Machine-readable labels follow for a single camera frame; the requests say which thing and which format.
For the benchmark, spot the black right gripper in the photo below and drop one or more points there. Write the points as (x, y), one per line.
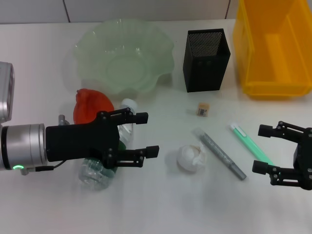
(304, 161)

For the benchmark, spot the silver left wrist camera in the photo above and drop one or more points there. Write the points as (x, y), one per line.
(6, 92)

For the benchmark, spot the yellow plastic bin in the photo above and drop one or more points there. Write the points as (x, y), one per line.
(273, 61)

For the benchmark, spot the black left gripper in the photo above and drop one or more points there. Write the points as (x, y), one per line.
(78, 139)

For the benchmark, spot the red tomato-like fruit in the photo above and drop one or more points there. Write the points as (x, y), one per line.
(90, 104)

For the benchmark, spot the green wavy glass fruit plate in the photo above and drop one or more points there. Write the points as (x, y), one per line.
(126, 63)

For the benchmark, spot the clear green-label water bottle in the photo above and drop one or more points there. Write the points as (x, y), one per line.
(95, 175)

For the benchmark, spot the small tan eraser block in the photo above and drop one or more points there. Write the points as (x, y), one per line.
(203, 109)

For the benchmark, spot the mint green pen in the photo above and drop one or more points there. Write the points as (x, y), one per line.
(248, 141)

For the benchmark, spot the white paper ball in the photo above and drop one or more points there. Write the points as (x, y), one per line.
(190, 157)

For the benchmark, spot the black mesh pen holder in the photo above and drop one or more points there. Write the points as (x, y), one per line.
(204, 70)

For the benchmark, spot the grey pen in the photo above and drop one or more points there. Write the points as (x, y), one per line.
(219, 152)

